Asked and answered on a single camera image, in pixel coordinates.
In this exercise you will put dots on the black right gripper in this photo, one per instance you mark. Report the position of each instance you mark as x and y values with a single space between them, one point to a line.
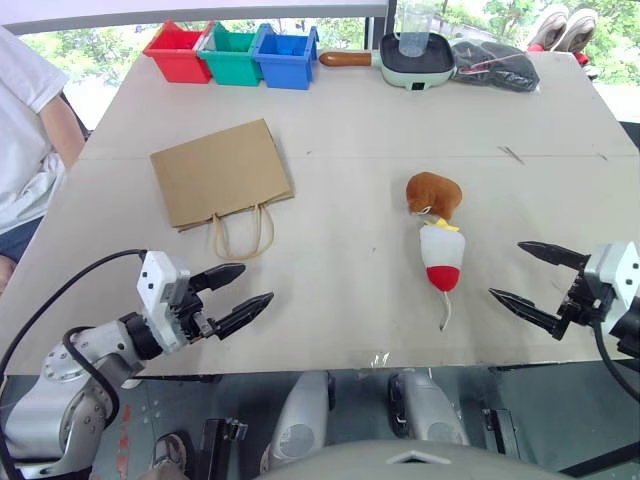
587 300

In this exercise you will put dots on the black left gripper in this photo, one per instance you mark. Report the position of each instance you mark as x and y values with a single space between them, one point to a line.
189 310

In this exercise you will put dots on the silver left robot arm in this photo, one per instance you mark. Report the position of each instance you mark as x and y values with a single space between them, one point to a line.
95 350

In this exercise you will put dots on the brown paper bag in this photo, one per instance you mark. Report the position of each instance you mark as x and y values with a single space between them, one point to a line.
220 175

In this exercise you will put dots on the red white plush toy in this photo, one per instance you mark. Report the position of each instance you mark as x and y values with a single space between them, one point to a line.
441 252

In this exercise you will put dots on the brown plush toy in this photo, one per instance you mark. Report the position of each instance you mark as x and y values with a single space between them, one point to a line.
435 192

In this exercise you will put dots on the silver left robot leg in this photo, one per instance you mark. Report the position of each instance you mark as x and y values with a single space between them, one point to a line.
302 415

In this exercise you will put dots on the silver robot leg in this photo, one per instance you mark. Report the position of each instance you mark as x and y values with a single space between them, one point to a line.
430 410
302 415

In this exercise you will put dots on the silver right robot leg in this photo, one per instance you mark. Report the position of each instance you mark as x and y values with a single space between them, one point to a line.
430 410

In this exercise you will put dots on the foot in sandal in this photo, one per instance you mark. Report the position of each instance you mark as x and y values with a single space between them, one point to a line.
167 457

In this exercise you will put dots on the grey robot torso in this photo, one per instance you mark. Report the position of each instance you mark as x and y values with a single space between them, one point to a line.
415 462

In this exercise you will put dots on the black fabric pouch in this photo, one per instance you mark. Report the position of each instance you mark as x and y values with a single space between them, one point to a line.
495 65

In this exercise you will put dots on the green plastic bin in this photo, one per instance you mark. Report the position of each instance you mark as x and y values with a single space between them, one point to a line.
232 60

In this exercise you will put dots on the blue plastic bin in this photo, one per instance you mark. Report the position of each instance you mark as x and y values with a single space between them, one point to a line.
284 62

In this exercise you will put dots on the red plastic bin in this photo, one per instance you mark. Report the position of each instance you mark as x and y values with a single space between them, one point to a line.
176 52

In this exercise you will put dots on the beige sneaker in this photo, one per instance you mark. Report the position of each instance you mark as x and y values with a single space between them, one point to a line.
580 30
547 27

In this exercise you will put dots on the mint electric frying pan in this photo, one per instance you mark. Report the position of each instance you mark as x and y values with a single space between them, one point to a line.
400 70

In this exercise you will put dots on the person in white shirt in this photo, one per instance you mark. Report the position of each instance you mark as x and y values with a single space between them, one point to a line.
22 140

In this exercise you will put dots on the clear plastic measuring cup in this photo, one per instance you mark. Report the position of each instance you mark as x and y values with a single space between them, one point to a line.
414 30

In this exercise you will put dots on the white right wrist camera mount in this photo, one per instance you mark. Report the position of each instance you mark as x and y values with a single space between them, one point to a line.
617 267

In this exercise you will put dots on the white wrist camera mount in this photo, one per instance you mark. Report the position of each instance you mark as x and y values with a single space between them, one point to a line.
617 267
156 280

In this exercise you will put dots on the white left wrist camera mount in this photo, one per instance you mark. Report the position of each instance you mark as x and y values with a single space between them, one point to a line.
156 280

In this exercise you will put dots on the black floor bracket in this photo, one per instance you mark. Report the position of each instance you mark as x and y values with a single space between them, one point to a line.
505 432
222 445

